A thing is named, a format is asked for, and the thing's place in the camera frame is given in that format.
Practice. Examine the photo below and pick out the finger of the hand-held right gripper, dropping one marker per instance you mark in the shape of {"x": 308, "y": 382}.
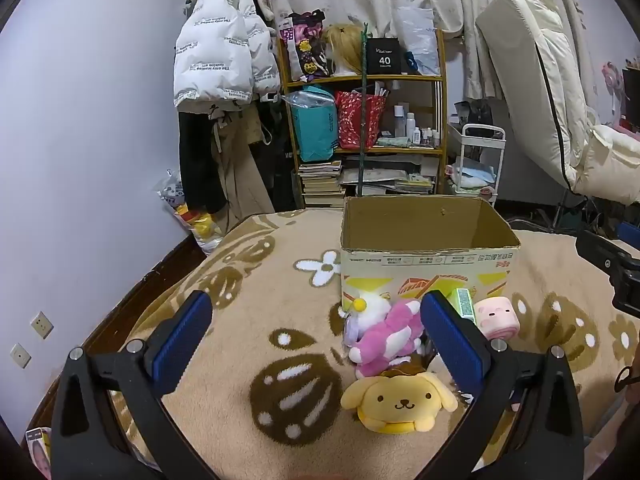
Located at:
{"x": 602, "y": 252}

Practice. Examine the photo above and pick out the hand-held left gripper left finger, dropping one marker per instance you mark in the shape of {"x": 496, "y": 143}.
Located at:
{"x": 182, "y": 340}

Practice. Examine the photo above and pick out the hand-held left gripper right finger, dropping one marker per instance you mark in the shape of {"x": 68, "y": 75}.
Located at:
{"x": 452, "y": 335}

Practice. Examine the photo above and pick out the green tissue pack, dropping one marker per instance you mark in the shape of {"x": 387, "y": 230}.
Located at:
{"x": 462, "y": 304}

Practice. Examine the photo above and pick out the pink pig cube plush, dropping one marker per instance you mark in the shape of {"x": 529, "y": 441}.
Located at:
{"x": 497, "y": 317}

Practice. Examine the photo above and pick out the printed cardboard box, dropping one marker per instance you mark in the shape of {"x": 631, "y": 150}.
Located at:
{"x": 425, "y": 265}

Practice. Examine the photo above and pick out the yellow dog plush toy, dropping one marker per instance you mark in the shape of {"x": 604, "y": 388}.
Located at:
{"x": 400, "y": 400}

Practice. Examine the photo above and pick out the pink plush toy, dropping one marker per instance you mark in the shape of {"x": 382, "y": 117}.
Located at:
{"x": 372, "y": 367}

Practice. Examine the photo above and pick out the white and purple plush toy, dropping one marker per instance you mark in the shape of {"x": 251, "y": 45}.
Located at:
{"x": 351, "y": 332}

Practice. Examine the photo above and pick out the beige flower-print blanket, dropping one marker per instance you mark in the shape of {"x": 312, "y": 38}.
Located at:
{"x": 280, "y": 305}

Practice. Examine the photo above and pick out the plastic bag with yellow toys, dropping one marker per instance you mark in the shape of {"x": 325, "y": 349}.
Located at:
{"x": 197, "y": 220}

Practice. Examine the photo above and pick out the beige hanging trousers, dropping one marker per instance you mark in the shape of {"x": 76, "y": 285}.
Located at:
{"x": 240, "y": 180}

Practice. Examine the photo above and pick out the pink desk fan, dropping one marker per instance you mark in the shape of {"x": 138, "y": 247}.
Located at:
{"x": 614, "y": 82}

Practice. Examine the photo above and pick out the pile of papers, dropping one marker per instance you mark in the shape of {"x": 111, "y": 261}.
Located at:
{"x": 385, "y": 177}

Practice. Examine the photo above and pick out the white utility cart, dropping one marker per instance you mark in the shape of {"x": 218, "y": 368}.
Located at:
{"x": 480, "y": 132}

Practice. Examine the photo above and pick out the pink packet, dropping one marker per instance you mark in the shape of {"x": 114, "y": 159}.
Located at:
{"x": 40, "y": 452}

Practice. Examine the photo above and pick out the black hanging garment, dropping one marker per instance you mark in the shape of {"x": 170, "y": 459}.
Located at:
{"x": 197, "y": 155}

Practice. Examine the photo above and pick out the white folded mattress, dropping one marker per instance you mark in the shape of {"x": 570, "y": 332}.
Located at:
{"x": 530, "y": 75}

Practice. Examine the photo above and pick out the stack of books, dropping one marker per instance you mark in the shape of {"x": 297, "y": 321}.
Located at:
{"x": 320, "y": 185}

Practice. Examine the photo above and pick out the group of cosmetic bottles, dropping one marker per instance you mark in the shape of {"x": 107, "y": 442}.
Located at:
{"x": 412, "y": 127}

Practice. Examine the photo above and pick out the wooden shelf unit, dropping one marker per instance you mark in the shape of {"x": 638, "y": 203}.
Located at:
{"x": 442, "y": 110}

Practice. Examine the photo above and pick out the red patterned bag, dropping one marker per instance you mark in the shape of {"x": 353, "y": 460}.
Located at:
{"x": 352, "y": 122}

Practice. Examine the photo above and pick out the green pole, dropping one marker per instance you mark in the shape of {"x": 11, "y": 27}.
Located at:
{"x": 363, "y": 110}

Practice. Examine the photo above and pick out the teal bag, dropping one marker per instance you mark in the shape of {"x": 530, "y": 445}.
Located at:
{"x": 315, "y": 130}

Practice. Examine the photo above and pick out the clear plastic bag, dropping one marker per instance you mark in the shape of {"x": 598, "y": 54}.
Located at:
{"x": 417, "y": 35}

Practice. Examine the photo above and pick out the black box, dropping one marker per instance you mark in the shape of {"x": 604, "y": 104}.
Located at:
{"x": 385, "y": 57}

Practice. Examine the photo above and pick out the white puffer jacket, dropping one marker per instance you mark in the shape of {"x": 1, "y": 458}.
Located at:
{"x": 220, "y": 45}

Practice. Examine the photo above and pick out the blonde wig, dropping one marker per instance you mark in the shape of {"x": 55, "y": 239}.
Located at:
{"x": 345, "y": 47}

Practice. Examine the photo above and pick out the dark patterned bag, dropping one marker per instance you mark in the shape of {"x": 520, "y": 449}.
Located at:
{"x": 307, "y": 50}

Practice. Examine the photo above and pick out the white wall socket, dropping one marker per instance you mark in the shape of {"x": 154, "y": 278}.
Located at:
{"x": 42, "y": 325}
{"x": 21, "y": 356}

